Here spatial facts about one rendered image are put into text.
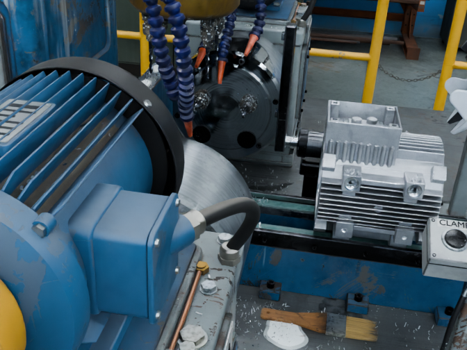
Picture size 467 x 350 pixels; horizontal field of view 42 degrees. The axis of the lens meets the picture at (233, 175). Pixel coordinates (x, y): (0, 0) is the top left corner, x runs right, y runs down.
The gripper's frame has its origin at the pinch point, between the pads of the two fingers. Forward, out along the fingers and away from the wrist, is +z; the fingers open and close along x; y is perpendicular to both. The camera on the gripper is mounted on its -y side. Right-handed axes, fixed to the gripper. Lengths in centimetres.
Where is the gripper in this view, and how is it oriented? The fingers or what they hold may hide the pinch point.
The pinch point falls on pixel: (459, 124)
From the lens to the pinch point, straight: 101.2
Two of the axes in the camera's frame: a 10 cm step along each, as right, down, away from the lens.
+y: -8.3, -5.5, -1.2
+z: -5.3, 7.0, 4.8
